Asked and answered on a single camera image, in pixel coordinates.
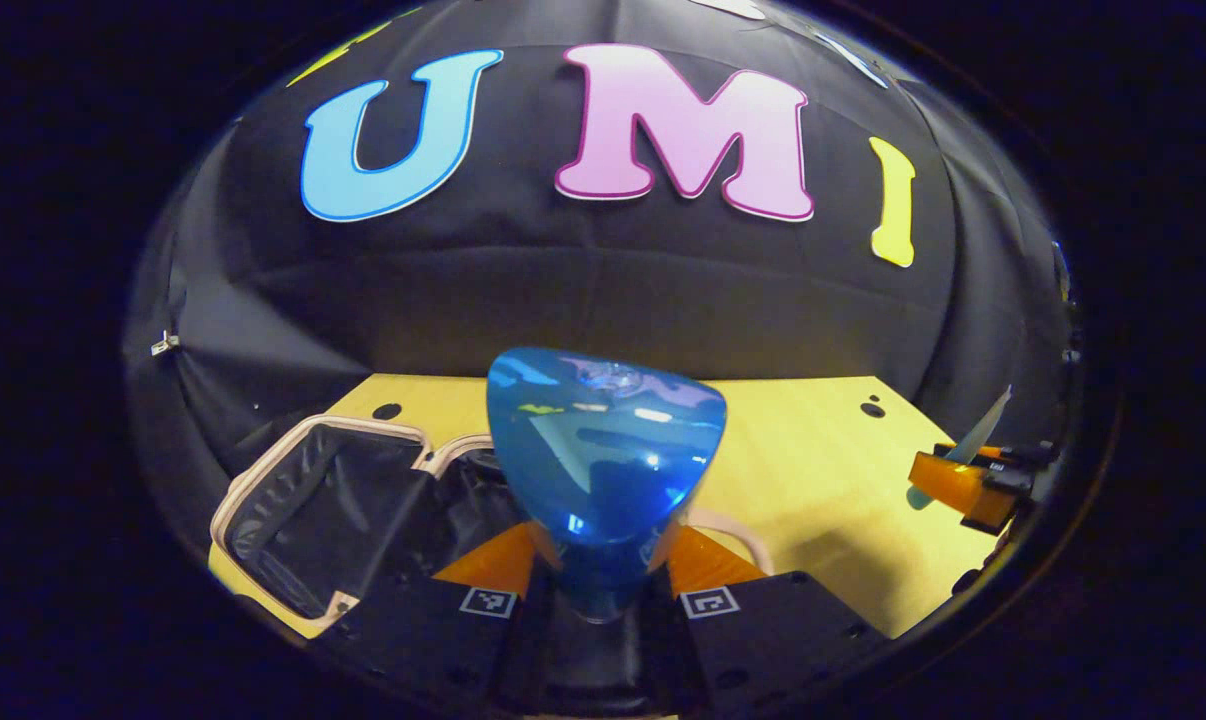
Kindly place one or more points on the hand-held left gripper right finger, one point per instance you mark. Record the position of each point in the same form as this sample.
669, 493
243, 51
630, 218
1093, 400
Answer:
763, 640

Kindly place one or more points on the silver cloth clip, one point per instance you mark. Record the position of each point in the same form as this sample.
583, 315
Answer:
163, 346

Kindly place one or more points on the pink suitcase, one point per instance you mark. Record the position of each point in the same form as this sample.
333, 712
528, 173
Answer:
313, 510

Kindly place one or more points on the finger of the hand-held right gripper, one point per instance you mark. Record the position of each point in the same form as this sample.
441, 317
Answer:
1023, 453
963, 490

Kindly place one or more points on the black backdrop cloth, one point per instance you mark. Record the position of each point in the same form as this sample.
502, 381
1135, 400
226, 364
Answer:
563, 290

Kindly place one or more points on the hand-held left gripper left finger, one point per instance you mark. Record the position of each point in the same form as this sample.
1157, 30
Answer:
433, 640

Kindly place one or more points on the light blue skin care tube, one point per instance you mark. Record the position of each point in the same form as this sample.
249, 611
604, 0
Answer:
978, 435

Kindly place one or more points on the blue skin care bottle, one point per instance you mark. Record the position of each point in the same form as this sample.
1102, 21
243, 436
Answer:
603, 460

